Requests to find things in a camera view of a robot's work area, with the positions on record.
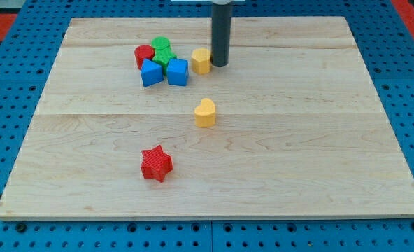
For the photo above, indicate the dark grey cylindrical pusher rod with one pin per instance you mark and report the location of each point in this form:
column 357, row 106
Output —
column 221, row 13

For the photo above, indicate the white rod mount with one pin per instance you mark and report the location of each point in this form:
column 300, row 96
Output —
column 208, row 2

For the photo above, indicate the yellow heart block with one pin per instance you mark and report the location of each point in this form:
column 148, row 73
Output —
column 205, row 113

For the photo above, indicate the green circle block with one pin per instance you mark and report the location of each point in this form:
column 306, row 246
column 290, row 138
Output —
column 160, row 43

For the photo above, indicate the yellow hexagon block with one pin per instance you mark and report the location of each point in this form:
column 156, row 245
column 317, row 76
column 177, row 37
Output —
column 201, row 61

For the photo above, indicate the blue cube block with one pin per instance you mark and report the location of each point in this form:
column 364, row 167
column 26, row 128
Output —
column 177, row 72

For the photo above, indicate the green star block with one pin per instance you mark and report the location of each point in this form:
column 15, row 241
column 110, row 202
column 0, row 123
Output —
column 162, row 58

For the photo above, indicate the red cylinder block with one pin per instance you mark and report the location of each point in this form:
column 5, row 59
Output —
column 143, row 52

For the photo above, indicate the blue triangle block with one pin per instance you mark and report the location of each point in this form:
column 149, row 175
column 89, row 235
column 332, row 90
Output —
column 151, row 73

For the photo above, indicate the wooden board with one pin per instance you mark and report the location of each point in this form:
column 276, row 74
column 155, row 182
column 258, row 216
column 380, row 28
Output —
column 300, row 130

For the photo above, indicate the red star block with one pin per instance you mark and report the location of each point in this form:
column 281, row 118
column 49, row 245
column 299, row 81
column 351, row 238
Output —
column 156, row 164

